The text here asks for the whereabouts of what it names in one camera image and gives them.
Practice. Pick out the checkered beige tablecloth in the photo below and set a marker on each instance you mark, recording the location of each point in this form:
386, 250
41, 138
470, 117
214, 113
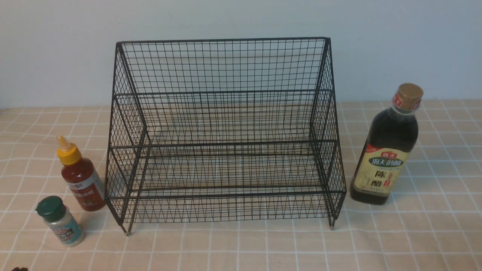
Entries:
431, 222

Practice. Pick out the black wire mesh shelf rack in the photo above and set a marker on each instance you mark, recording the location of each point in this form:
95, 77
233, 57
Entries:
224, 130

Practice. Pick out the red sauce bottle yellow cap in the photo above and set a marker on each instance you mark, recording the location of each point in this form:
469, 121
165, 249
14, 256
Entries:
81, 176

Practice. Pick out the small shaker jar green lid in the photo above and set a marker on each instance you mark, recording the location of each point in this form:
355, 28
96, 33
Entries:
60, 221

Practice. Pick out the dark vinegar bottle gold cap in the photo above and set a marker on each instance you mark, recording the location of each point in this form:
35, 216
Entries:
391, 138

